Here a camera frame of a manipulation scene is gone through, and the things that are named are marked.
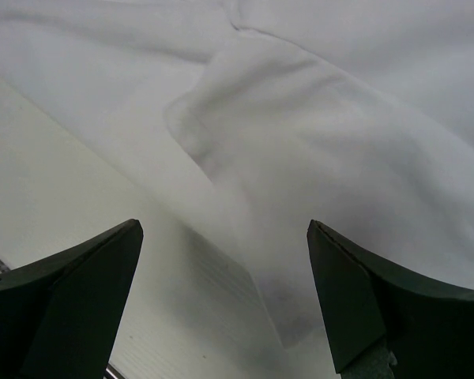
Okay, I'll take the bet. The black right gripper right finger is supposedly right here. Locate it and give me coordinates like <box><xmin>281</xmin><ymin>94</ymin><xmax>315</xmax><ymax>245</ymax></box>
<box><xmin>307</xmin><ymin>221</ymin><xmax>474</xmax><ymax>378</ymax></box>

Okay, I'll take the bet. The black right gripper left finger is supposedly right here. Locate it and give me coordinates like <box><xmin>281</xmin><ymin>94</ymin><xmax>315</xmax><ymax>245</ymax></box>
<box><xmin>0</xmin><ymin>220</ymin><xmax>143</xmax><ymax>378</ymax></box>

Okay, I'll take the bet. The white t shirt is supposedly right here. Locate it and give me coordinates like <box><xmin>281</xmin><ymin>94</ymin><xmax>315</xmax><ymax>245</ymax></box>
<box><xmin>0</xmin><ymin>0</ymin><xmax>474</xmax><ymax>352</ymax></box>

